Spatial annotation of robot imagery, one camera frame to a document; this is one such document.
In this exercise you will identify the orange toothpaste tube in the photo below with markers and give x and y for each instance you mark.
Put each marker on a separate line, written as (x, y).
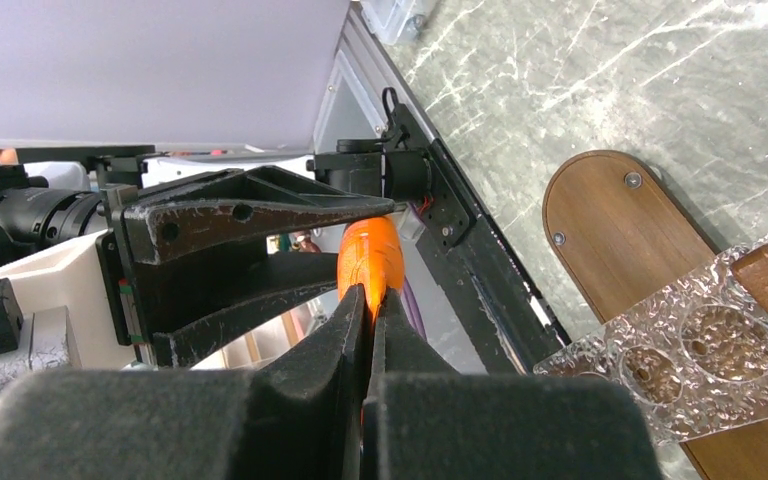
(370, 255)

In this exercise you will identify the clear acrylic toothbrush holder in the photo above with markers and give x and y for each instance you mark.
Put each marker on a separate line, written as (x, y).
(694, 354)

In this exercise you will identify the clear plastic box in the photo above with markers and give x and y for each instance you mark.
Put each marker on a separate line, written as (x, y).
(397, 21)

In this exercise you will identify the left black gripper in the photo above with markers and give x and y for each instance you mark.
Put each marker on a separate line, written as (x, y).
(62, 290)

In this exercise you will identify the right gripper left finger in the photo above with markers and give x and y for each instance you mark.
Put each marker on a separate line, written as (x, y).
(296, 418)

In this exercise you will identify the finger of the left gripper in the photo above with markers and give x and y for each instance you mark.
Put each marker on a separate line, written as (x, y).
(203, 211)

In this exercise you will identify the brown oval wooden tray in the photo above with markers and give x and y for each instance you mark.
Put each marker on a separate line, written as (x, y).
(622, 235)

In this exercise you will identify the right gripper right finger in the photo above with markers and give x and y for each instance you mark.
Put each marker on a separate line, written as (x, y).
(424, 420)

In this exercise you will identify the black base frame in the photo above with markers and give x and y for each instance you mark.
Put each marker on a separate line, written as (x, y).
(479, 306)

